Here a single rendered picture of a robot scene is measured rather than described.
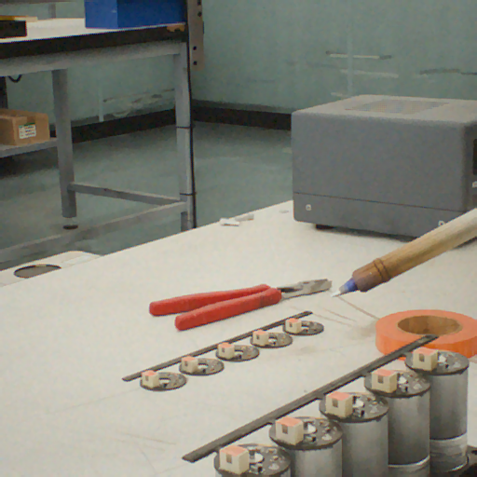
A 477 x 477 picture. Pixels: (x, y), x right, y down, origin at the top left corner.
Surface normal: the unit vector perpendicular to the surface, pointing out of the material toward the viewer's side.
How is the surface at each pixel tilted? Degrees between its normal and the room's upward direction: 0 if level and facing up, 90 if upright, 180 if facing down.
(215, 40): 90
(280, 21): 90
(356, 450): 90
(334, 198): 90
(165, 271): 0
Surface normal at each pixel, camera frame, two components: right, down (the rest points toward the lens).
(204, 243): -0.04, -0.97
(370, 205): -0.59, 0.22
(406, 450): 0.11, 0.25
